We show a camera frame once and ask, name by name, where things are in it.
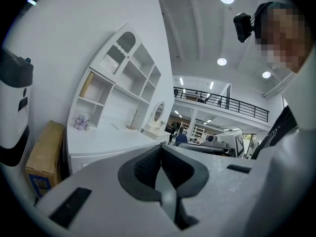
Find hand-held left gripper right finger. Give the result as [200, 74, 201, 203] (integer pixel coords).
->
[161, 144, 273, 237]

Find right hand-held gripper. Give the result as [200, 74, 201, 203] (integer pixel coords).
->
[200, 129, 246, 159]

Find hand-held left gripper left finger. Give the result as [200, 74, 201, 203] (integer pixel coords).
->
[35, 144, 179, 237]

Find white drawer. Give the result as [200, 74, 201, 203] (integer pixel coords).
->
[69, 151, 127, 175]

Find white desk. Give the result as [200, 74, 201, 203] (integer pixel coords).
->
[65, 22, 175, 175]

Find white storage shelves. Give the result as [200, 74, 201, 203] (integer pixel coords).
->
[187, 118, 218, 143]

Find black balcony railing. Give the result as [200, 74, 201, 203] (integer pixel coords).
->
[173, 86, 270, 123]

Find person's black printed shirt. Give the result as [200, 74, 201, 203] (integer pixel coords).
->
[250, 105, 300, 160]

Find long cardboard box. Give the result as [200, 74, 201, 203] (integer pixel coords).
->
[24, 119, 66, 200]

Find wooden jewelry stand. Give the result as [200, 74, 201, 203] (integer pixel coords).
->
[125, 108, 140, 131]

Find purple flower bouquet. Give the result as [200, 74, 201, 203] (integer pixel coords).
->
[73, 114, 91, 131]

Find beige book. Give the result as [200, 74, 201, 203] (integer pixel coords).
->
[79, 71, 96, 99]

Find person's head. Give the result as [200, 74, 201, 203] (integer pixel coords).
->
[254, 1, 314, 74]

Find white and black robot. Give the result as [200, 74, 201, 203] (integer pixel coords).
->
[0, 46, 35, 168]

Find black head-mounted camera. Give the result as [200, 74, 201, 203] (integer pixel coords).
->
[233, 1, 275, 43]

